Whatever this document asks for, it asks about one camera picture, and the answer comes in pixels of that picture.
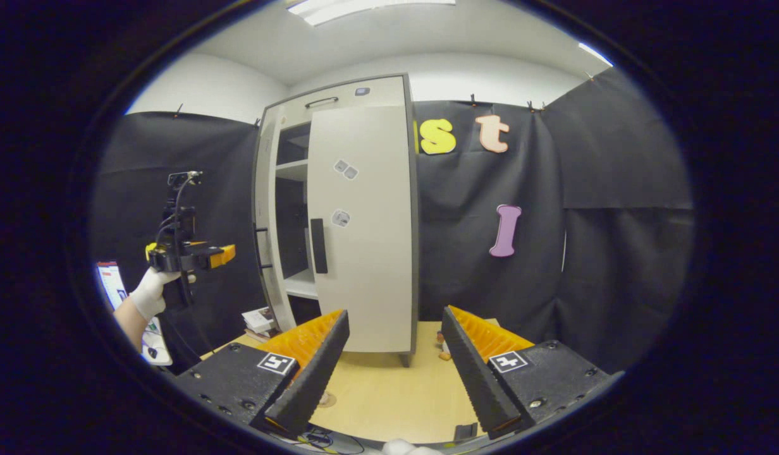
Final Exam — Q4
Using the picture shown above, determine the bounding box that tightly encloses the ceiling light panel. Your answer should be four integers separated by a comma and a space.
287, 0, 457, 27

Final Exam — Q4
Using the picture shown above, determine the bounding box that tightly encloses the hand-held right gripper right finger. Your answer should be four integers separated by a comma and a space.
441, 305, 618, 440

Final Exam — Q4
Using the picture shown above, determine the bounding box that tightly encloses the white cabinet door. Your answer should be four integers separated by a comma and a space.
306, 104, 414, 355
253, 104, 288, 332

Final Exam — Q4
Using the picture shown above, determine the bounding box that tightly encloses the white cabinet drawer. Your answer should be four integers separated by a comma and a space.
281, 76, 408, 130

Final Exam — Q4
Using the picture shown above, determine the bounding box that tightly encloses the white and grey cabinet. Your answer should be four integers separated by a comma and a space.
252, 73, 420, 367

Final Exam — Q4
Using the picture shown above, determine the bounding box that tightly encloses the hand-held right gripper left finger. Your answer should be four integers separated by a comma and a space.
173, 310, 351, 440

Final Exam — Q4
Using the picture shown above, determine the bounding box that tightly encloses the black backdrop cloth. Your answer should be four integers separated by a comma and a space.
92, 112, 267, 373
414, 66, 694, 375

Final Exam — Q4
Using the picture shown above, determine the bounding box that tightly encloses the computer monitor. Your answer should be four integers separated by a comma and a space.
96, 261, 130, 312

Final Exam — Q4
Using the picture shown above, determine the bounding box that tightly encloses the white booklet stack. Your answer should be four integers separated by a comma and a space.
242, 307, 279, 337

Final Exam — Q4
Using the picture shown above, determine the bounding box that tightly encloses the white cabinet shelf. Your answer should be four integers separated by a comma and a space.
284, 272, 319, 301
276, 159, 309, 183

